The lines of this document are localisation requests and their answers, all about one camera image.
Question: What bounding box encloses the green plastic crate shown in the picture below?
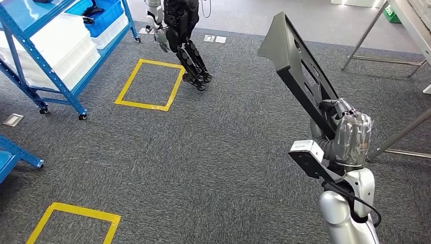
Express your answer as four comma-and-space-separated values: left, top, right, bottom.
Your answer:
383, 4, 402, 24

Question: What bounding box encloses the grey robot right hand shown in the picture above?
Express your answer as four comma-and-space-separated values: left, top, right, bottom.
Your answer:
310, 98, 374, 168

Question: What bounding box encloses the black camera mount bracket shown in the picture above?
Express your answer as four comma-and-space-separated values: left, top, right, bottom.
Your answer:
288, 150, 348, 184

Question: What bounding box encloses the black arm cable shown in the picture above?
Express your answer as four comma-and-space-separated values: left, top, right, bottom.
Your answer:
321, 181, 382, 229

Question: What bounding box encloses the blue plastic bin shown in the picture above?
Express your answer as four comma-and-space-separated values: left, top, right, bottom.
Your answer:
65, 0, 125, 38

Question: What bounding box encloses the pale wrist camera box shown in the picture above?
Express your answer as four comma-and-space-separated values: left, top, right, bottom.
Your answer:
290, 139, 325, 162

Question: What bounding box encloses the black parts pile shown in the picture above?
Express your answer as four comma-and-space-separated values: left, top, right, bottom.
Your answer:
81, 0, 106, 25

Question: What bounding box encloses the black humanoid robot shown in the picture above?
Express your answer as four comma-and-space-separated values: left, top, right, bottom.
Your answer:
144, 0, 213, 92

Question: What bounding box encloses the black plastic plate frame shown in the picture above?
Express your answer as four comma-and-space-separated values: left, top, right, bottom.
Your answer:
257, 12, 339, 140

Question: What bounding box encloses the white plastic bin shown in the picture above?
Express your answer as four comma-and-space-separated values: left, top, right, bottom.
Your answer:
20, 47, 102, 92
90, 13, 130, 51
0, 13, 97, 73

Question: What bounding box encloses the yellow floor tape square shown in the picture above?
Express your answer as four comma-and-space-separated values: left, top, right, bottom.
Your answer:
114, 58, 186, 112
25, 202, 121, 244

